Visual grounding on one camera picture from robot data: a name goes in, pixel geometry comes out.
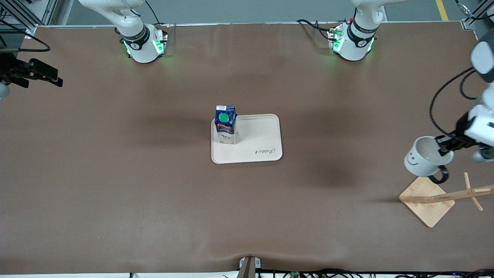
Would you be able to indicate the beige plastic tray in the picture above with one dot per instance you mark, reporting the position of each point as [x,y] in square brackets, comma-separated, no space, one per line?
[254,135]

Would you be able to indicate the brown table mat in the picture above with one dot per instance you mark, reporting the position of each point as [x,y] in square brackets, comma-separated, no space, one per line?
[154,193]

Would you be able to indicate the aluminium frame post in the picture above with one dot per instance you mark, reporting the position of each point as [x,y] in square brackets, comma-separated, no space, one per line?
[23,13]
[472,24]

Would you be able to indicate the small green circuit board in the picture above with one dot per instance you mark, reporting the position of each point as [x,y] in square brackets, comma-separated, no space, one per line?
[295,274]

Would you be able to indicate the blue milk carton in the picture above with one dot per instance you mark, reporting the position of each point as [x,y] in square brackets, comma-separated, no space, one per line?
[225,123]

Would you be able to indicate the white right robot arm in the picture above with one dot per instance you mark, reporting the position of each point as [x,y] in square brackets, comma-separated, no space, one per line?
[141,48]

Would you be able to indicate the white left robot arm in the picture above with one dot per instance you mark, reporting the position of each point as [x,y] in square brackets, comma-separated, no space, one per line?
[353,44]

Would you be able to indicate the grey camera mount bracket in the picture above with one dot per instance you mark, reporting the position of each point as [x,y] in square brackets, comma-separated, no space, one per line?
[249,266]

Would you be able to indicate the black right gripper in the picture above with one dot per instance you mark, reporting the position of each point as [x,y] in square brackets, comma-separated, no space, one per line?
[10,68]

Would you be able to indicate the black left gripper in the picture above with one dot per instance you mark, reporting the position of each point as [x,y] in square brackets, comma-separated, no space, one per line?
[460,129]

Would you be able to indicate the wooden cup rack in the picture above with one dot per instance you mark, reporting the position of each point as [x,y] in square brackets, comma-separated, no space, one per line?
[422,200]

